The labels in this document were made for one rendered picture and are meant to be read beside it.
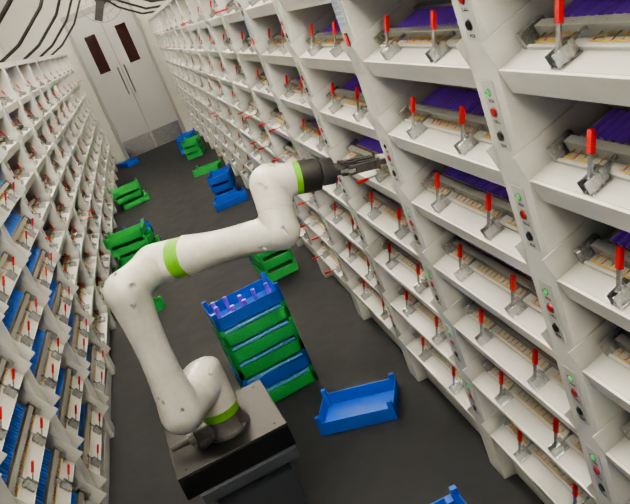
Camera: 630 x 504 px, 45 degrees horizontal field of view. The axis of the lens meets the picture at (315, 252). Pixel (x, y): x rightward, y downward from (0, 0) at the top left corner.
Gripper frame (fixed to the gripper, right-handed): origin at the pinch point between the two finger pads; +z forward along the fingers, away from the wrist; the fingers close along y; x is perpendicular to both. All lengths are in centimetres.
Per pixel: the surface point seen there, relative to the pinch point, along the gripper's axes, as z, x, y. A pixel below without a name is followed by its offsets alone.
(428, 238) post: 2.0, 19.7, -18.0
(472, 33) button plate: -11, -35, -83
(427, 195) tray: 1.6, 6.8, -22.2
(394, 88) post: -2.0, -20.8, -18.0
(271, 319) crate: -31, 74, 88
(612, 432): 8, 42, -88
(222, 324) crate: -51, 70, 86
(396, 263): 9, 44, 35
